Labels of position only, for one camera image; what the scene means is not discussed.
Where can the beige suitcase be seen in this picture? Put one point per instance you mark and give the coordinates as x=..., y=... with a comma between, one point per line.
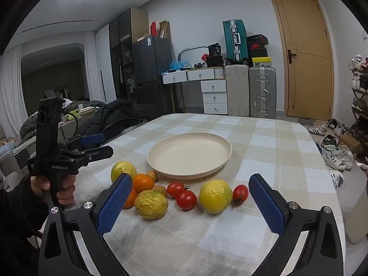
x=237, y=92

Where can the tan wooden door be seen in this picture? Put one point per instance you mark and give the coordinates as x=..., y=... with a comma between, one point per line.
x=304, y=63

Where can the plain black shoe box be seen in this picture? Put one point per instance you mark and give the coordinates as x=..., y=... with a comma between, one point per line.
x=258, y=53

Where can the red box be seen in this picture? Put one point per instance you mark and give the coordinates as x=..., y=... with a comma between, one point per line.
x=153, y=28

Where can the wrinkled yellow fruit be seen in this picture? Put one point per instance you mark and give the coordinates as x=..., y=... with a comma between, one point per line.
x=151, y=204

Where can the white wardrobe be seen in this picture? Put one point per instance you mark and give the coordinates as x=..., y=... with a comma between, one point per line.
x=105, y=63

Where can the large orange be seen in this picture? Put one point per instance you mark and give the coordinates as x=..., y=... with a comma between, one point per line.
x=131, y=200

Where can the white curtain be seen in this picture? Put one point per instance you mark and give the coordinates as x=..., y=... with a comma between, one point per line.
x=11, y=92

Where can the silver suitcase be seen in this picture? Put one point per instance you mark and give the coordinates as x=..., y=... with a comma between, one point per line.
x=263, y=92

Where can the wooden shoe rack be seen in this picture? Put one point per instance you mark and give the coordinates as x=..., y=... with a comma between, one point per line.
x=360, y=115

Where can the blue plastic bag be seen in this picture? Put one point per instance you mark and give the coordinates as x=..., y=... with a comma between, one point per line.
x=176, y=65

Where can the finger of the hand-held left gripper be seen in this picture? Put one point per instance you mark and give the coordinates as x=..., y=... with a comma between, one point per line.
x=97, y=152
x=92, y=139

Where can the grey curved frame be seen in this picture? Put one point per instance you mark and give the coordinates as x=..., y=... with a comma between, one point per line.
x=187, y=50

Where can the dark tall shelf cabinet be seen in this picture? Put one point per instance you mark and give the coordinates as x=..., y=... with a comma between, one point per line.
x=126, y=34

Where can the small brown fruit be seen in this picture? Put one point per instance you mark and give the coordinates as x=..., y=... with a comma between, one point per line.
x=160, y=190
x=152, y=174

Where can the teal suitcase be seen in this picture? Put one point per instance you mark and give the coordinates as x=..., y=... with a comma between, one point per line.
x=231, y=40

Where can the white desk with drawers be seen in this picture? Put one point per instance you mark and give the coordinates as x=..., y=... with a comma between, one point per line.
x=214, y=97

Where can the grey door mat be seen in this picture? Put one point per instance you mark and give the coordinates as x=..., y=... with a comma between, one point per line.
x=307, y=120

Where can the beige checked tablecloth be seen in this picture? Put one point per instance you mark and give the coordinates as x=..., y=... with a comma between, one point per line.
x=258, y=155

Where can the cream round plate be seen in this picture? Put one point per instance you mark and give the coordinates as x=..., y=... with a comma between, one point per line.
x=189, y=155

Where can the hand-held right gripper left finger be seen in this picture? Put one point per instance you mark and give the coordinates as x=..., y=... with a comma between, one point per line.
x=115, y=204

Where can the black bag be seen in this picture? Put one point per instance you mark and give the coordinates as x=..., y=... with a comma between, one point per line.
x=214, y=61

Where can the black red-logo shoe box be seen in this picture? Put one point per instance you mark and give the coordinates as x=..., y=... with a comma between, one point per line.
x=258, y=46

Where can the cardboard box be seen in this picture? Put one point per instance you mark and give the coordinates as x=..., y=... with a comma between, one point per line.
x=164, y=30

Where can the black jacket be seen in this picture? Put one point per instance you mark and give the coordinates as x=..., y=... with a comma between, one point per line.
x=120, y=115

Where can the brown curtain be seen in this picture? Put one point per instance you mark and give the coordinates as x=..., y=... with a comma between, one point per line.
x=51, y=83

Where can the person's left forearm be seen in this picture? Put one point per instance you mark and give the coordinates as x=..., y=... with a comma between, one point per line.
x=17, y=221

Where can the dark grey refrigerator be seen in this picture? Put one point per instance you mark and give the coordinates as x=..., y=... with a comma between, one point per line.
x=151, y=63

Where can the red tomato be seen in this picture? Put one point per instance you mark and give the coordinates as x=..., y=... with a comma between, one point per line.
x=175, y=189
x=240, y=194
x=187, y=199

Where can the assorted shoes collection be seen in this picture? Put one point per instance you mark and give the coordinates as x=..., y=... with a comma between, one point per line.
x=358, y=63

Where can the yellow and black shoe box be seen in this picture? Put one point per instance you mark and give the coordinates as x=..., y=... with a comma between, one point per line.
x=261, y=62

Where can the small orange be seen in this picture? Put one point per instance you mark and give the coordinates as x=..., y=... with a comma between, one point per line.
x=143, y=183

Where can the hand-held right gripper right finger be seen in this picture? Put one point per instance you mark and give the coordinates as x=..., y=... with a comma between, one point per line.
x=266, y=204

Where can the green-yellow round fruit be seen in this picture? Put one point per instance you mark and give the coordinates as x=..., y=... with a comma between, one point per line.
x=122, y=168

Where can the person's left hand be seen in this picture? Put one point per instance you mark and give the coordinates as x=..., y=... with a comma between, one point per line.
x=38, y=182

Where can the loose sneakers pile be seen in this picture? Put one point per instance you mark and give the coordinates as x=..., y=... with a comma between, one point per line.
x=333, y=152

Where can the smooth yellow round fruit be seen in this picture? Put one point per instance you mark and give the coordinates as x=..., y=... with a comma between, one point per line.
x=215, y=196

